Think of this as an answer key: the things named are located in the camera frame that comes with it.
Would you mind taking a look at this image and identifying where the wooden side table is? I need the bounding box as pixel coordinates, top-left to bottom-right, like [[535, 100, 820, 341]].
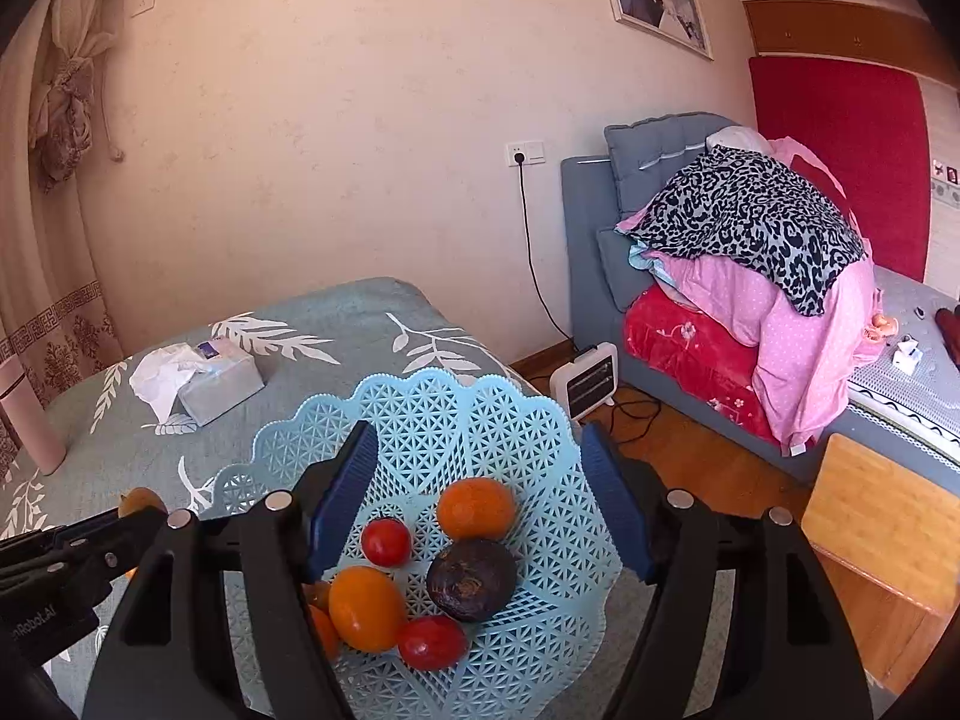
[[800, 432, 960, 620]]

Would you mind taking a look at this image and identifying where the pink thermos bottle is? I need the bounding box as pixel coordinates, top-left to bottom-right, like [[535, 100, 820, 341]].
[[0, 356, 67, 476]]

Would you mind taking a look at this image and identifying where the light blue lattice basket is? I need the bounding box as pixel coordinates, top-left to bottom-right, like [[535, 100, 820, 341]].
[[207, 367, 622, 718]]

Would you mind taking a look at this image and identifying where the dark passion fruit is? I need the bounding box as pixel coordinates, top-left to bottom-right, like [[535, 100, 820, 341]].
[[427, 538, 517, 622]]

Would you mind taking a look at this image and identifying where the pink blanket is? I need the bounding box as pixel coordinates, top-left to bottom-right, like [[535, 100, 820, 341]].
[[617, 138, 885, 455]]

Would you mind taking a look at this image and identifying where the black power cable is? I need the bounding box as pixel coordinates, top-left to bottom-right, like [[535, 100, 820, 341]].
[[514, 156, 664, 447]]

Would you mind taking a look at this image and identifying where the green leaf tablecloth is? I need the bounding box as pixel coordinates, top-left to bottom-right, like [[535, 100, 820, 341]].
[[0, 276, 662, 720]]

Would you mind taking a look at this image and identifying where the mandarin with stem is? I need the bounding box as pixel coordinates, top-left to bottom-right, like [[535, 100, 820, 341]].
[[308, 605, 340, 663]]

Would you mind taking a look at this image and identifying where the leopard print blanket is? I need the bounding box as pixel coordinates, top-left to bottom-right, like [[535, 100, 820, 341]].
[[619, 146, 866, 317]]

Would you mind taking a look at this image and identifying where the white space heater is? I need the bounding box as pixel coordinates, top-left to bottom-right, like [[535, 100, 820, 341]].
[[550, 341, 619, 421]]

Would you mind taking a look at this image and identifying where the red blanket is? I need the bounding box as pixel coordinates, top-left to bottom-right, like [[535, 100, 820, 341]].
[[623, 286, 776, 445]]

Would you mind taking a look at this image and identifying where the small orange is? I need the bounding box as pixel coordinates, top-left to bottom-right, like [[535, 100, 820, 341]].
[[436, 478, 517, 541]]

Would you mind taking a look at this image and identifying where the smooth oval orange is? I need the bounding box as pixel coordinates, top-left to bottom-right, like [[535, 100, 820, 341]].
[[329, 566, 407, 653]]

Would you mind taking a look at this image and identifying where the framed wall picture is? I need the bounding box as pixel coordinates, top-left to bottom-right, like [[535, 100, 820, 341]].
[[610, 0, 713, 60]]

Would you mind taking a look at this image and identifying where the tan small round fruit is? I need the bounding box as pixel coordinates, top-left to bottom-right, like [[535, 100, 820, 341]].
[[117, 488, 167, 517]]

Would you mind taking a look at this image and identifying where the wall power socket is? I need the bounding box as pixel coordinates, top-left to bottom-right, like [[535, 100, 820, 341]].
[[505, 140, 547, 167]]

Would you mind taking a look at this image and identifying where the tissue pack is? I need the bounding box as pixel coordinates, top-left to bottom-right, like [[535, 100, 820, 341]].
[[130, 338, 265, 427]]

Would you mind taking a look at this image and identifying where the patterned curtain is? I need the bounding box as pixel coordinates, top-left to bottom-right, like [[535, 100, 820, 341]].
[[2, 0, 124, 406]]

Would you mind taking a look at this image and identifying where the grey blue sofa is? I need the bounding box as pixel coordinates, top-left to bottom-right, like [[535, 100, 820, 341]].
[[562, 112, 958, 493]]

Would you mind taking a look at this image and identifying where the red headboard panel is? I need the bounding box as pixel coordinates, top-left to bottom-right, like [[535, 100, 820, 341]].
[[750, 57, 931, 281]]

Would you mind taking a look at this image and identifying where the red cherry tomato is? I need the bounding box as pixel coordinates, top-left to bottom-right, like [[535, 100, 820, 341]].
[[361, 517, 412, 569]]

